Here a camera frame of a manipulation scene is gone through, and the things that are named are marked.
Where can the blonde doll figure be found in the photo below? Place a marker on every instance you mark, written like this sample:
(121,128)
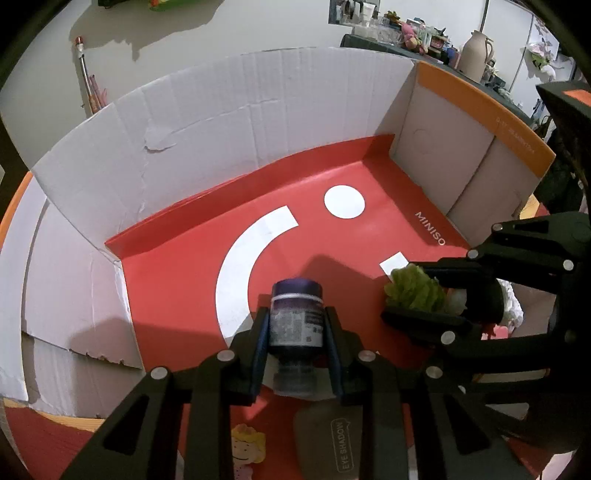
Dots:
(247,450)

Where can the red knitted mat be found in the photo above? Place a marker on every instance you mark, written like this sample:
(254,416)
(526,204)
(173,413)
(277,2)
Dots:
(41,447)

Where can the grey rounded compact case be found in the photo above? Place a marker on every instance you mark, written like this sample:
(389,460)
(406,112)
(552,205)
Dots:
(323,443)

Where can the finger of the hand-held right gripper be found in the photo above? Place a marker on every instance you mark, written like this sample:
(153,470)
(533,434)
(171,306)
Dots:
(531,251)
(498,355)

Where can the beige thermos jug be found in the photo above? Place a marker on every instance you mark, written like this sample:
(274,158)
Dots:
(475,57)

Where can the white refrigerator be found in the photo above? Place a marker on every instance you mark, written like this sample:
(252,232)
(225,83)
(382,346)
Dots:
(519,74)

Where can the dark green tablecloth table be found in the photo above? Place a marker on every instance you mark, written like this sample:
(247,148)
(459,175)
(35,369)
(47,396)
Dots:
(369,44)

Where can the row of small desk items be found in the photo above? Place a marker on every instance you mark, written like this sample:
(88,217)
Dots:
(415,37)

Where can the dark blue bottle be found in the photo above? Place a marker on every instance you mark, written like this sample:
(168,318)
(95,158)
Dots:
(295,318)

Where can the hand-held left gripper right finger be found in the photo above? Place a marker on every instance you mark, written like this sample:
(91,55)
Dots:
(333,350)

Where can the wall mirror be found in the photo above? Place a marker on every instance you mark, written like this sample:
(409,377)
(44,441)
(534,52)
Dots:
(351,11)

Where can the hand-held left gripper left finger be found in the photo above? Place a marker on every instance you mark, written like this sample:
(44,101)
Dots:
(261,341)

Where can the metal pole with red grip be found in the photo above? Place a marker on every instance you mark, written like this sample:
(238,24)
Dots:
(85,69)

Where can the orange cardboard box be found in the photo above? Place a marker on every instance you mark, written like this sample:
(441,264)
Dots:
(161,161)

